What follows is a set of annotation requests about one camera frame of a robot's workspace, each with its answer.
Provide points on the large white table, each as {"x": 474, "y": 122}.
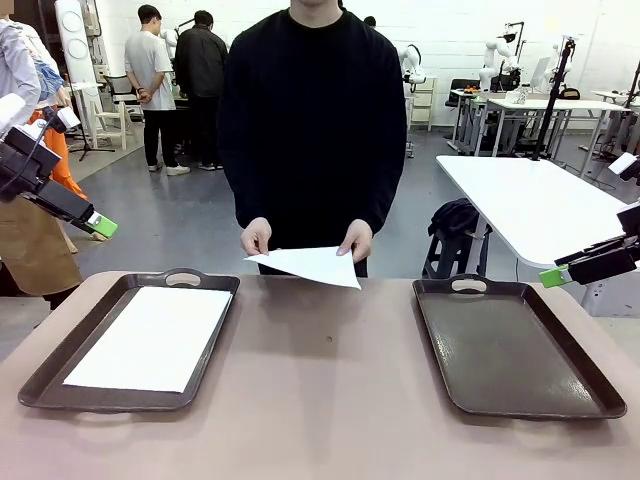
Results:
{"x": 525, "y": 200}

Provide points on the person's left forearm black sleeve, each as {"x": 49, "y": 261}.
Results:
{"x": 380, "y": 205}

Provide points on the black tripod pole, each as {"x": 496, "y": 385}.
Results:
{"x": 551, "y": 107}

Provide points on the white background desk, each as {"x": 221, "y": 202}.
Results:
{"x": 550, "y": 104}

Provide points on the brown plastic tray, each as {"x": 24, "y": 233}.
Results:
{"x": 510, "y": 355}
{"x": 55, "y": 375}

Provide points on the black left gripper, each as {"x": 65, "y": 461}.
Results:
{"x": 25, "y": 165}

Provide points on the black office chair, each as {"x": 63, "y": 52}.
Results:
{"x": 460, "y": 87}

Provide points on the white A4 paper stack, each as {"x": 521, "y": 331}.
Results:
{"x": 315, "y": 267}

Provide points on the white tower air conditioner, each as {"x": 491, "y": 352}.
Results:
{"x": 75, "y": 30}

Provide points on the black bag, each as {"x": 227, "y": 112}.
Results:
{"x": 455, "y": 215}

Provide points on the man in white t-shirt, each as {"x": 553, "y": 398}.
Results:
{"x": 145, "y": 65}

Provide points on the thin black floor stand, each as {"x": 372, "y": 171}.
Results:
{"x": 87, "y": 148}

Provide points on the black stool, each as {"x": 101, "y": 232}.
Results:
{"x": 452, "y": 257}

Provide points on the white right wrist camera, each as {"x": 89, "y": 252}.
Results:
{"x": 625, "y": 164}

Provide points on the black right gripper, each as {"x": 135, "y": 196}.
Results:
{"x": 631, "y": 220}

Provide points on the white wooden chair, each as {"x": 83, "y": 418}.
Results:
{"x": 112, "y": 125}

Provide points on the mannequin in orange trousers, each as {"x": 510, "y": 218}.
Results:
{"x": 67, "y": 175}

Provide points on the black mesh chair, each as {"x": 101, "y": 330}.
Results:
{"x": 115, "y": 87}

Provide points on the person's right hand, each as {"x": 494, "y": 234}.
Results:
{"x": 256, "y": 235}

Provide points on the person's left hand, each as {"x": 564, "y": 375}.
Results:
{"x": 357, "y": 240}

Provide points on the person's right forearm black sleeve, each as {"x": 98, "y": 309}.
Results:
{"x": 250, "y": 200}

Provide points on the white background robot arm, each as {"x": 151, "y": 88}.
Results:
{"x": 170, "y": 40}
{"x": 492, "y": 55}
{"x": 412, "y": 60}

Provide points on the man in black jacket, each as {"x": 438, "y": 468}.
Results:
{"x": 200, "y": 65}

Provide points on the white drawer cabinet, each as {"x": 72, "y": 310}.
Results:
{"x": 425, "y": 105}

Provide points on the white A4 paper sheets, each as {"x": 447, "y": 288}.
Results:
{"x": 150, "y": 340}

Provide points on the person in black sweater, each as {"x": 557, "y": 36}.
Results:
{"x": 310, "y": 125}

